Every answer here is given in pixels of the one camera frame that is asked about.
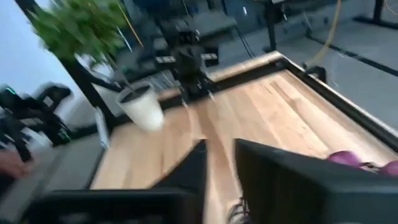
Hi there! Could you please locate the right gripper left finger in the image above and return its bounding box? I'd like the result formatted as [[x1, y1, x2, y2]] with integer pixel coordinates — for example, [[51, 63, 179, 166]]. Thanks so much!
[[23, 138, 208, 224]]

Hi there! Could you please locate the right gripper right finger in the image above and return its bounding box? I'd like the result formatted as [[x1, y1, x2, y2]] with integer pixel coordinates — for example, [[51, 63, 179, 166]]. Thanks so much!
[[234, 138, 398, 224]]

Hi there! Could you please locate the purple grape bunch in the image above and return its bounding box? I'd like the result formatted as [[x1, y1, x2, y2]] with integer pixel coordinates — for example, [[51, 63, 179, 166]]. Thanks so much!
[[326, 150, 398, 178]]

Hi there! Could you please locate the white plant pot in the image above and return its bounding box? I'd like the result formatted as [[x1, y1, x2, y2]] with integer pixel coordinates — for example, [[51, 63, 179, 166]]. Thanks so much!
[[116, 81, 165, 133]]

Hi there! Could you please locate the person's hand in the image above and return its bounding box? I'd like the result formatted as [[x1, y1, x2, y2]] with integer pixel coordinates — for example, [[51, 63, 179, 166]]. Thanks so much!
[[0, 148, 32, 180]]

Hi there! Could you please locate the black teleoperation device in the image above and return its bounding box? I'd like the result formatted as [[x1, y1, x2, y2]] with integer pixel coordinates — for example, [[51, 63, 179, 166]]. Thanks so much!
[[0, 82, 75, 163]]

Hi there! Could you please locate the green leafy potted plant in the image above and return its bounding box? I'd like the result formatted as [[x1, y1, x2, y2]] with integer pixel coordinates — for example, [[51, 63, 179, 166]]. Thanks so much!
[[28, 0, 129, 68]]

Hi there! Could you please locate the grey side table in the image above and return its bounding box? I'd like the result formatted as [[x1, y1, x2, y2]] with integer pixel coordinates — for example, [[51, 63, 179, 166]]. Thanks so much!
[[183, 11, 239, 40]]

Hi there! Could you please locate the yellow floor cable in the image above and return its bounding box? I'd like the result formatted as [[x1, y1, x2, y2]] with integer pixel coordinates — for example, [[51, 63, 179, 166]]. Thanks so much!
[[305, 0, 343, 68]]

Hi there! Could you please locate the black metal post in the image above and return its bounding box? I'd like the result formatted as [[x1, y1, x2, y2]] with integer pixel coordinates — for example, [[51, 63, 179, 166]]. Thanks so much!
[[262, 0, 287, 54]]

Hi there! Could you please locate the yellow hanging cord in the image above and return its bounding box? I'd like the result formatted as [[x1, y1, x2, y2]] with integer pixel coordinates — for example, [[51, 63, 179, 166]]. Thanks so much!
[[116, 0, 144, 48]]

